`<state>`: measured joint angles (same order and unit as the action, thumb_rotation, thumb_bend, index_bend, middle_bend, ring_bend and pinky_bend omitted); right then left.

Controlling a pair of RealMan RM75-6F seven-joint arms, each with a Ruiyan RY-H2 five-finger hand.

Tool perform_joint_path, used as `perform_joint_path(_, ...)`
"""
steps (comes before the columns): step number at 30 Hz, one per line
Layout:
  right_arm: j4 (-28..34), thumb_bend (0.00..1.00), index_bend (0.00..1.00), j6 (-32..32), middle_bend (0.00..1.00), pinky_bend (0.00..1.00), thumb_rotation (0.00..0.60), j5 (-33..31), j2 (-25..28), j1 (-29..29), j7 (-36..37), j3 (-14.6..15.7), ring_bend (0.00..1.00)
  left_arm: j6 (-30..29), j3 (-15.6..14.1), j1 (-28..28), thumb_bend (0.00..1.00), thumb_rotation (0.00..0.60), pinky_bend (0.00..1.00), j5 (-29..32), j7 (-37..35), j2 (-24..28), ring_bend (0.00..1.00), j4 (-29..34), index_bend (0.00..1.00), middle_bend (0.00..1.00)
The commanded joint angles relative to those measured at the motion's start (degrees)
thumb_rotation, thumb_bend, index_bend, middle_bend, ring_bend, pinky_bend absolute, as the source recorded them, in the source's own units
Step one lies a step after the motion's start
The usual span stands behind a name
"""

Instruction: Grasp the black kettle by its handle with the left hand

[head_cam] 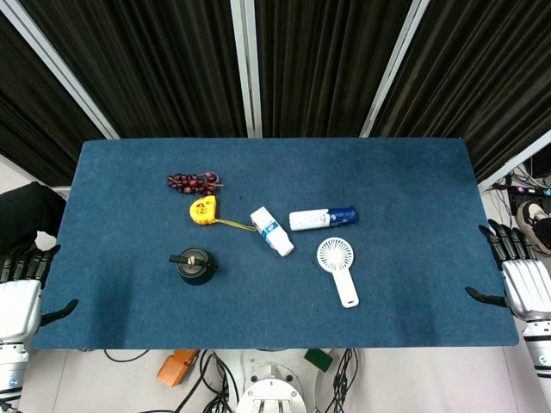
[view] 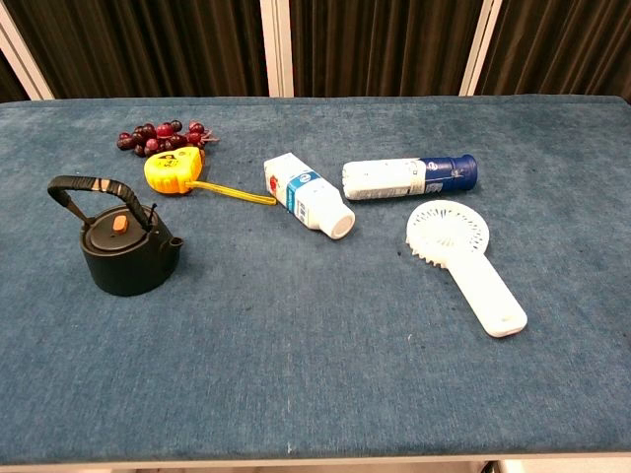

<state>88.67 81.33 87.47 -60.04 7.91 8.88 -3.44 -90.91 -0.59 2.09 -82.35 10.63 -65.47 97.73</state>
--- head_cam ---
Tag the white robot torso base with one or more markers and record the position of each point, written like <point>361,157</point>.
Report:
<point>272,380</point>

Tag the blue table cloth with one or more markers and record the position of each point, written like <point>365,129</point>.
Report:
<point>275,243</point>

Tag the power strip with plugs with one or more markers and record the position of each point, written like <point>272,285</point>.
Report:
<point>523,189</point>

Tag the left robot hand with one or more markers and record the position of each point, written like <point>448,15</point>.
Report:
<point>19,297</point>

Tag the black teapot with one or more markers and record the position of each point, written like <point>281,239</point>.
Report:
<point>194,266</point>

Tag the white and navy tube bottle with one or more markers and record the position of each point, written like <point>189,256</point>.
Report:
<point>323,217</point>

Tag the white bottle with blue label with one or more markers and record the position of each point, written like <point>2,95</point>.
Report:
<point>271,231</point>

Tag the white handheld fan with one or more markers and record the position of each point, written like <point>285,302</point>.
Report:
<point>338,269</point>

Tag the green box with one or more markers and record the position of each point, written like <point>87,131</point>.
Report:
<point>318,359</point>

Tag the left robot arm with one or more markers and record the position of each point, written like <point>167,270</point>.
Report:
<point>10,370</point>

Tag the black and white shoe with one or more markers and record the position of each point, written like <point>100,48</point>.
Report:
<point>534,223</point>

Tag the white frame post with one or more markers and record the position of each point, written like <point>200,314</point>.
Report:
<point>394,69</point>
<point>514,160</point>
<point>60,69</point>
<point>246,69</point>

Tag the black fabric bundle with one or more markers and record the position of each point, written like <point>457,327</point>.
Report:
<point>26,215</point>

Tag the black pleated curtain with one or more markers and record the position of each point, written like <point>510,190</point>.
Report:
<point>163,64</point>

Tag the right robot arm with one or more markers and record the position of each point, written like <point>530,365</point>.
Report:
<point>539,348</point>

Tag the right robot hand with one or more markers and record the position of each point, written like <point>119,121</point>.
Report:
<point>523,284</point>

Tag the yellow tape measure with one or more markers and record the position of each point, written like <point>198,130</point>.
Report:
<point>203,211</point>

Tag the orange box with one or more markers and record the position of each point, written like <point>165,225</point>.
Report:
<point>175,366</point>

